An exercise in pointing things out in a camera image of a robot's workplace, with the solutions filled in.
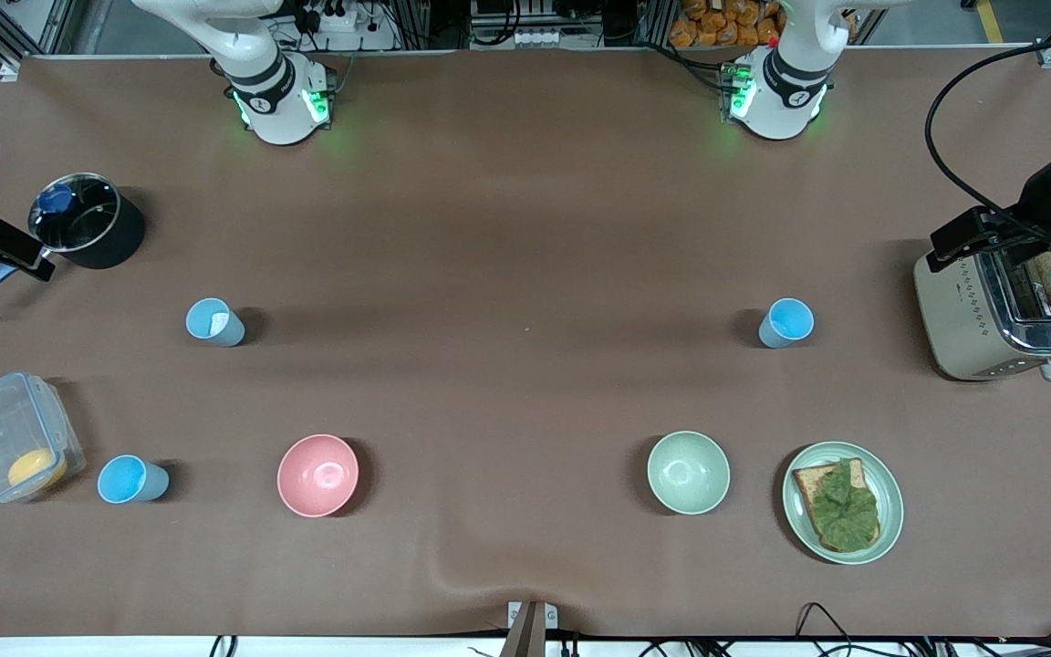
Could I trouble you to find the blue cup holding paper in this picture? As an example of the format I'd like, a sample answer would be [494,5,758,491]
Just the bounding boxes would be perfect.
[185,297,246,348]

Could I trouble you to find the beige chrome toaster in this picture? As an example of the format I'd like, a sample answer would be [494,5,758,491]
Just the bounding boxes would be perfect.
[913,239,1051,382]

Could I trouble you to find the pale green plate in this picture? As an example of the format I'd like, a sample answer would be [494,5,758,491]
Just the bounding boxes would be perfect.
[782,442,905,566]

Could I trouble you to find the toast slice under lettuce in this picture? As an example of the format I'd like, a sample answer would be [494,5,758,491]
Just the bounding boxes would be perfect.
[792,458,882,553]

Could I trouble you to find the green lettuce leaf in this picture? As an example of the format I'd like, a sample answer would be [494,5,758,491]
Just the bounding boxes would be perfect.
[808,459,881,551]

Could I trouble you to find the bag of orange snacks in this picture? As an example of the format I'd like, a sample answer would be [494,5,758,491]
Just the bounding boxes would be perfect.
[669,0,784,48]

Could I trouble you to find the pink bowl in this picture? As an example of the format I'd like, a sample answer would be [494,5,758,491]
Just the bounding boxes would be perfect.
[276,433,360,518]

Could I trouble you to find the pale green bowl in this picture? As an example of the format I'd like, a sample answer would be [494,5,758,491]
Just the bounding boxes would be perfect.
[646,431,732,516]

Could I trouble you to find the white power strip with plugs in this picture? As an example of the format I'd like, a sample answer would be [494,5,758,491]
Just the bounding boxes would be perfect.
[293,0,362,36]

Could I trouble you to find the brown table cover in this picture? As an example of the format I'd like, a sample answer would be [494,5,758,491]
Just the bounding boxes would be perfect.
[0,47,1051,640]

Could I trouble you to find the black pot with blue handle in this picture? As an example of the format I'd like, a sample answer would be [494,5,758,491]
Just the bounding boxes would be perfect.
[0,173,147,314]

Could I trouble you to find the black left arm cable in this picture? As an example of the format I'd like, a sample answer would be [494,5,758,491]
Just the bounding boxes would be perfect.
[925,36,1051,229]

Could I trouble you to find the black looped cable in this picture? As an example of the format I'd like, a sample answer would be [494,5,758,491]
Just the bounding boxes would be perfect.
[795,602,855,644]

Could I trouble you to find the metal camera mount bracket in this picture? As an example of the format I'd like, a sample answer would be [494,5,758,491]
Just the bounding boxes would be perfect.
[500,600,559,657]

